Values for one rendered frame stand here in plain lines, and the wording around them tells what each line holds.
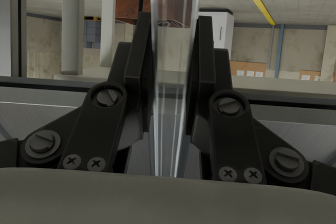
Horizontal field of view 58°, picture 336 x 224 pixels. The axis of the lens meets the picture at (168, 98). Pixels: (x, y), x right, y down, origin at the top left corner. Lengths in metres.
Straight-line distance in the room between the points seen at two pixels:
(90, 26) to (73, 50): 10.09
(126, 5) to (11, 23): 2.81
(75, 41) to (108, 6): 0.29
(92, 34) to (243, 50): 4.94
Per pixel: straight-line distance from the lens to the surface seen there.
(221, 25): 6.64
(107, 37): 0.82
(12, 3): 0.45
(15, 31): 0.45
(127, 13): 3.21
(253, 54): 9.34
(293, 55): 9.26
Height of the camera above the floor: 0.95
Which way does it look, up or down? 9 degrees up
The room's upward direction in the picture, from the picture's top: 176 degrees counter-clockwise
